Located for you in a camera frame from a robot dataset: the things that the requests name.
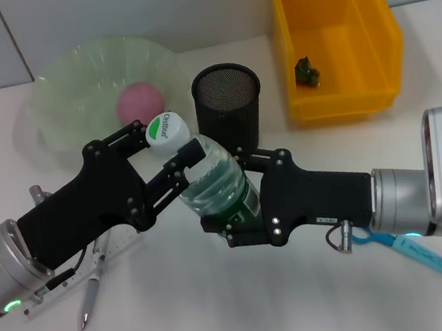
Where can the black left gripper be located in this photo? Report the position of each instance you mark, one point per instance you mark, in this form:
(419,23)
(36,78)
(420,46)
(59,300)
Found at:
(89,206)

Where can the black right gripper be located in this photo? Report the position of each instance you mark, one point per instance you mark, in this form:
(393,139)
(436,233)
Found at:
(314,198)

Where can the clear green-label water bottle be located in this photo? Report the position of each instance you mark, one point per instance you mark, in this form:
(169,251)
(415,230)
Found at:
(214,174)

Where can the pink peach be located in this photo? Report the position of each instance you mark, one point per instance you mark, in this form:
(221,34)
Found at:
(136,101)

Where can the green plastic wrapper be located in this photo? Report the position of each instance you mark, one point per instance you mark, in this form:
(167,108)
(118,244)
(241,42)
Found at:
(306,74)

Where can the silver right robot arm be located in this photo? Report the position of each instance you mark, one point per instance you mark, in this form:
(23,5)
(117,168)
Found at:
(410,198)

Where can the black mesh pen holder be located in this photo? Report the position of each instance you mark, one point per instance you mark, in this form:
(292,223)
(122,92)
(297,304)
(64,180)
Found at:
(225,104)

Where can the translucent green fruit plate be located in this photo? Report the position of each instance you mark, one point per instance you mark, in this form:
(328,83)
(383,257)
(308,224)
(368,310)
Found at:
(73,82)

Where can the clear plastic ruler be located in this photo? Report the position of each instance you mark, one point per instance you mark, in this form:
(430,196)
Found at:
(70,283)

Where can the silver ballpoint pen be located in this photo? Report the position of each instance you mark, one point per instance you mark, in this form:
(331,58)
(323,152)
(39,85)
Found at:
(88,299)

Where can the blue scissors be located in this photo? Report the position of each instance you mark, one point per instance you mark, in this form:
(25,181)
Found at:
(425,253)

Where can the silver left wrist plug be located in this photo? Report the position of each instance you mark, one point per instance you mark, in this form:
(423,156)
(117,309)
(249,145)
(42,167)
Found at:
(38,194)

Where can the yellow plastic bin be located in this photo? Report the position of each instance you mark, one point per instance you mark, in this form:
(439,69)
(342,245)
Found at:
(307,9)

